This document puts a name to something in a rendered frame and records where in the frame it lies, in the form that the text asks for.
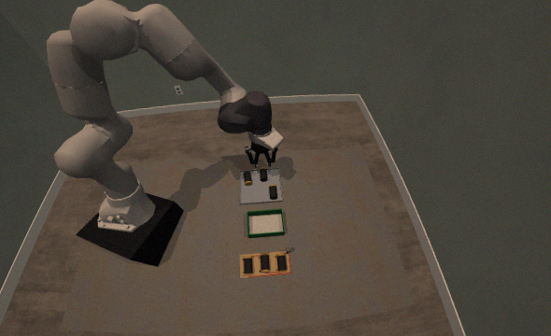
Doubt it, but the green open-top box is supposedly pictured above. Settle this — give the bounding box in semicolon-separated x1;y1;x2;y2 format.
247;208;285;238

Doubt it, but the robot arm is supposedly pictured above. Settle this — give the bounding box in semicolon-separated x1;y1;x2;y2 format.
47;0;283;232

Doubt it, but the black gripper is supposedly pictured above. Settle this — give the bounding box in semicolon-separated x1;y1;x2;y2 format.
246;142;278;173

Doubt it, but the black battery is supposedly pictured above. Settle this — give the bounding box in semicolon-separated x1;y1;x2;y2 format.
261;255;270;272
260;167;267;182
244;172;252;186
276;253;287;271
244;257;253;273
269;185;277;200

